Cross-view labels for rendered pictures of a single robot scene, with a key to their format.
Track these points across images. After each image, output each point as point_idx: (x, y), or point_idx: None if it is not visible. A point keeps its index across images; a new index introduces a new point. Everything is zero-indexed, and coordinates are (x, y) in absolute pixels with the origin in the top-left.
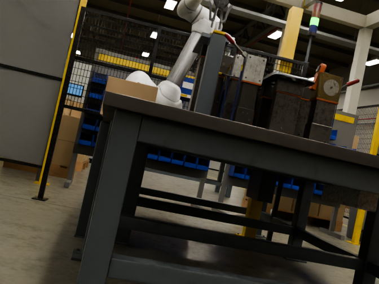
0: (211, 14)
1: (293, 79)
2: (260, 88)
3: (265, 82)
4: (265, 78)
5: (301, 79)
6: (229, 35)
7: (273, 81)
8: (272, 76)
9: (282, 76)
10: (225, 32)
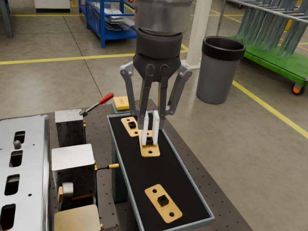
0: (169, 99)
1: (16, 129)
2: (19, 218)
3: (34, 167)
4: (49, 139)
5: (8, 125)
6: (107, 94)
7: (28, 153)
8: (42, 133)
9: (31, 128)
10: (114, 97)
